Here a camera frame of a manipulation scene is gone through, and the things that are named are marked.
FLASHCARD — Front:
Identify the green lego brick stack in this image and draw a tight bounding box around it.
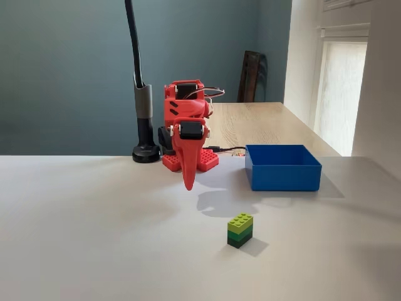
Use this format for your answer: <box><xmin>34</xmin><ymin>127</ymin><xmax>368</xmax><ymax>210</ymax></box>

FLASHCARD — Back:
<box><xmin>227</xmin><ymin>213</ymin><xmax>254</xmax><ymax>250</ymax></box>

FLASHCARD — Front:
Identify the blue plastic box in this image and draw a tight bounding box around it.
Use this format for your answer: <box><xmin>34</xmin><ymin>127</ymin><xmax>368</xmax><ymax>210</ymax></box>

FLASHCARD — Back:
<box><xmin>244</xmin><ymin>144</ymin><xmax>323</xmax><ymax>192</ymax></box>

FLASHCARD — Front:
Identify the black table clamp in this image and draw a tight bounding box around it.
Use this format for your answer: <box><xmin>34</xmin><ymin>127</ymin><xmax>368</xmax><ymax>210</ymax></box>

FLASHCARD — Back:
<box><xmin>157</xmin><ymin>125</ymin><xmax>175</xmax><ymax>156</ymax></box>

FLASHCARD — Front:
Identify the black gooseneck stand grey sleeve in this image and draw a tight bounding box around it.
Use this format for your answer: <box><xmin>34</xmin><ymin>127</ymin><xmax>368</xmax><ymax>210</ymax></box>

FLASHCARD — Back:
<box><xmin>124</xmin><ymin>0</ymin><xmax>162</xmax><ymax>163</ymax></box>

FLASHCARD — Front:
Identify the light wooden table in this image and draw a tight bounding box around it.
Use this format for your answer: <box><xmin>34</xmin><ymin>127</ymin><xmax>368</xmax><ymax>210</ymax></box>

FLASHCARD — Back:
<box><xmin>205</xmin><ymin>102</ymin><xmax>342</xmax><ymax>157</ymax></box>

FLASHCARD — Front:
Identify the window with white blind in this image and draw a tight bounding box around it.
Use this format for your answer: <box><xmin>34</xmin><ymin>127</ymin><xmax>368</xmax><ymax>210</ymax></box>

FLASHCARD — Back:
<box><xmin>315</xmin><ymin>23</ymin><xmax>371</xmax><ymax>157</ymax></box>

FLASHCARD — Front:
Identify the black usb cable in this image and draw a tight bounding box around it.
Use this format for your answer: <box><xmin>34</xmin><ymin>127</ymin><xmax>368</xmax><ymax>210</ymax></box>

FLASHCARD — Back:
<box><xmin>203</xmin><ymin>145</ymin><xmax>247</xmax><ymax>153</ymax></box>

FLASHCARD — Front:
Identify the servo wire loop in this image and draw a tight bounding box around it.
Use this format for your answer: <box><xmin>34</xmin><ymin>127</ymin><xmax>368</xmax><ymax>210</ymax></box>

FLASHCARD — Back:
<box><xmin>202</xmin><ymin>86</ymin><xmax>226</xmax><ymax>105</ymax></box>

